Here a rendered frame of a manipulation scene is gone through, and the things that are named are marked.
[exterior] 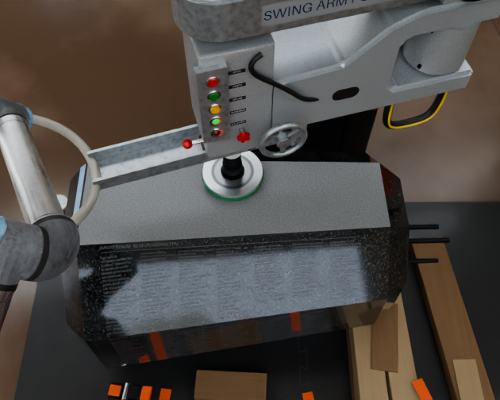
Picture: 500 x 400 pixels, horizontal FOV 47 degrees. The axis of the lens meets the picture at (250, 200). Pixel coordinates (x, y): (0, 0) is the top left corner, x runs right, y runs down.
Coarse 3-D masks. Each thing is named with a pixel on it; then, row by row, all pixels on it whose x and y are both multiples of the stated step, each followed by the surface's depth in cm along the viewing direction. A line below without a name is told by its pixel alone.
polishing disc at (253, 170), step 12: (252, 156) 205; (204, 168) 202; (216, 168) 202; (252, 168) 202; (204, 180) 200; (216, 180) 200; (228, 180) 200; (240, 180) 200; (252, 180) 200; (216, 192) 197; (228, 192) 197; (240, 192) 197
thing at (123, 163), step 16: (192, 128) 184; (128, 144) 182; (144, 144) 184; (160, 144) 186; (176, 144) 186; (112, 160) 183; (128, 160) 183; (144, 160) 183; (160, 160) 183; (176, 160) 177; (192, 160) 179; (208, 160) 182; (112, 176) 175; (128, 176) 177; (144, 176) 179
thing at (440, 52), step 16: (432, 32) 161; (448, 32) 159; (464, 32) 160; (416, 48) 170; (432, 48) 166; (448, 48) 164; (464, 48) 166; (416, 64) 174; (432, 64) 170; (448, 64) 170
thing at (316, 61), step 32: (480, 0) 152; (288, 32) 164; (320, 32) 163; (352, 32) 157; (384, 32) 151; (416, 32) 153; (288, 64) 158; (320, 64) 157; (352, 64) 157; (384, 64) 161; (288, 96) 160; (320, 96) 164; (352, 96) 169; (384, 96) 173; (416, 96) 178
